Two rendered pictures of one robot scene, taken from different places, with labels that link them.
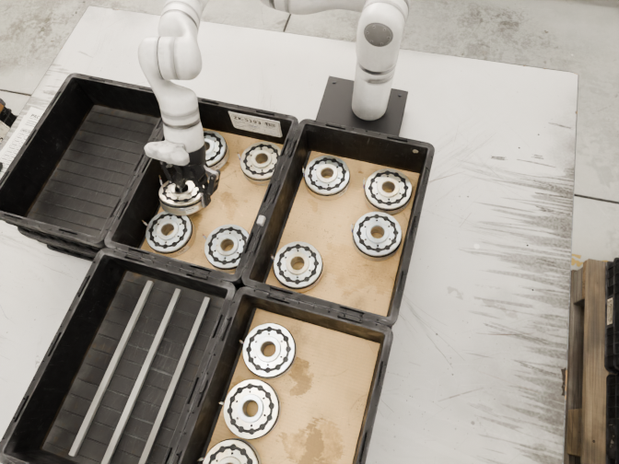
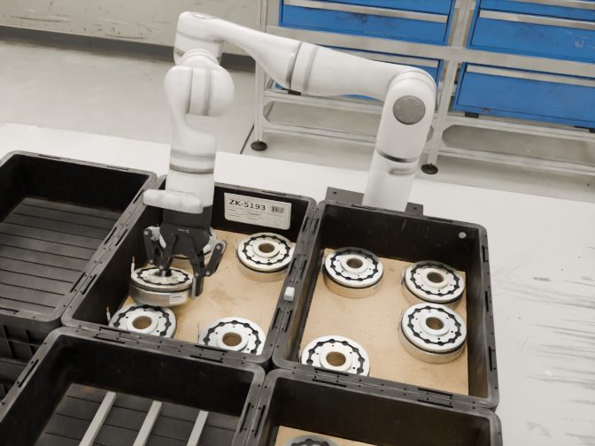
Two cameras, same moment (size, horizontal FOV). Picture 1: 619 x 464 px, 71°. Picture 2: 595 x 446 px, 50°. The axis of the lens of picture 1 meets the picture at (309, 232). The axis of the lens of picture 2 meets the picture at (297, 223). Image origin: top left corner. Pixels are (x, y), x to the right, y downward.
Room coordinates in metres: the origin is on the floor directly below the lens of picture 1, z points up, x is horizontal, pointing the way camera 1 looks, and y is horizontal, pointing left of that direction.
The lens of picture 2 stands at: (-0.27, 0.30, 1.58)
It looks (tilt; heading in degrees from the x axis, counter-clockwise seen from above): 37 degrees down; 342
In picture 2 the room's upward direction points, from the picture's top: 4 degrees clockwise
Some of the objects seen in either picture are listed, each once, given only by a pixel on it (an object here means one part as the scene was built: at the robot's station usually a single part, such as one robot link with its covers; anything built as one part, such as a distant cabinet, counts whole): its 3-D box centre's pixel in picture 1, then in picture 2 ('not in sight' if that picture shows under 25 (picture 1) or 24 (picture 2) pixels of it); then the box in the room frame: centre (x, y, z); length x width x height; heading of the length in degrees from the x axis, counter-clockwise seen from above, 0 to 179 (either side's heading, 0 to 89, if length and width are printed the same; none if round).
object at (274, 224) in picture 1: (343, 223); (387, 313); (0.38, -0.07, 0.87); 0.40 x 0.30 x 0.11; 154
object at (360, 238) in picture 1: (377, 233); (434, 326); (0.34, -0.14, 0.86); 0.10 x 0.10 x 0.01
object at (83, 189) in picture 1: (98, 164); (36, 250); (0.64, 0.46, 0.87); 0.40 x 0.30 x 0.11; 154
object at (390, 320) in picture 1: (343, 213); (392, 290); (0.38, -0.07, 0.92); 0.40 x 0.30 x 0.02; 154
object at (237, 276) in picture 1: (207, 180); (205, 257); (0.51, 0.20, 0.92); 0.40 x 0.30 x 0.02; 154
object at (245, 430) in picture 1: (251, 408); not in sight; (0.05, 0.16, 0.86); 0.10 x 0.10 x 0.01
